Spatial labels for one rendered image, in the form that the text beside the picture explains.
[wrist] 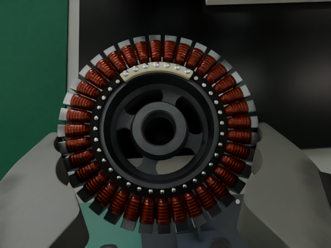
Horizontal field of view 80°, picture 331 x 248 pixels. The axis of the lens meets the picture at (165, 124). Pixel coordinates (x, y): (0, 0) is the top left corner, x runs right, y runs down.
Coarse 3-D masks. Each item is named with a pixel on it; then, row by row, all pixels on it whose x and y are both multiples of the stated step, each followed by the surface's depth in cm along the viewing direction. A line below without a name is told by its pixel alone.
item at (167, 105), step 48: (144, 48) 11; (96, 96) 11; (192, 96) 13; (240, 96) 11; (96, 144) 11; (144, 144) 11; (192, 144) 13; (240, 144) 11; (96, 192) 10; (144, 192) 10; (192, 192) 10
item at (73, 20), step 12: (72, 0) 22; (72, 12) 22; (72, 24) 21; (72, 36) 21; (72, 48) 21; (72, 60) 21; (72, 72) 21; (180, 156) 20; (192, 156) 20; (312, 156) 20; (324, 156) 20; (156, 168) 19; (168, 168) 19; (180, 168) 19; (324, 168) 20; (240, 192) 19
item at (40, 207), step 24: (48, 144) 10; (24, 168) 9; (48, 168) 8; (0, 192) 7; (24, 192) 7; (48, 192) 7; (72, 192) 7; (0, 216) 7; (24, 216) 6; (48, 216) 6; (72, 216) 6; (0, 240) 6; (24, 240) 6; (48, 240) 6; (72, 240) 6
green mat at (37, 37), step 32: (0, 0) 21; (32, 0) 22; (64, 0) 22; (0, 32) 21; (32, 32) 21; (64, 32) 21; (0, 64) 20; (32, 64) 20; (64, 64) 21; (0, 96) 20; (32, 96) 20; (64, 96) 20; (0, 128) 19; (32, 128) 20; (0, 160) 19
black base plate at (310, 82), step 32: (96, 0) 19; (128, 0) 20; (160, 0) 20; (192, 0) 20; (96, 32) 19; (128, 32) 19; (160, 32) 19; (192, 32) 19; (224, 32) 19; (256, 32) 19; (288, 32) 19; (320, 32) 19; (256, 64) 19; (288, 64) 19; (320, 64) 19; (160, 96) 18; (256, 96) 18; (288, 96) 18; (320, 96) 18; (160, 128) 18; (192, 128) 18; (288, 128) 18; (320, 128) 18
